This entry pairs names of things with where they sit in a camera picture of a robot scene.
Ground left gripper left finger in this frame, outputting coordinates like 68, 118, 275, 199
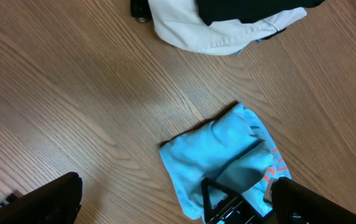
0, 172, 83, 224

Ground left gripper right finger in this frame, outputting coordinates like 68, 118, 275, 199
271, 177, 356, 224

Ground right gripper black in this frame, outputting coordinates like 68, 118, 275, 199
201, 177, 274, 224

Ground light blue printed t-shirt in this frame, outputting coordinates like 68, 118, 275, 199
159, 103, 291, 220

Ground blue denim jeans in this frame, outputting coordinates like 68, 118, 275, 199
232, 39, 262, 56

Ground cream white garment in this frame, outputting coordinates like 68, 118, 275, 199
149, 0, 307, 55

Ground black garment on pile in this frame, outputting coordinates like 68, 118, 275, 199
196, 0, 324, 26

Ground black garment under pile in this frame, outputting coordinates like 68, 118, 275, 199
130, 0, 152, 23

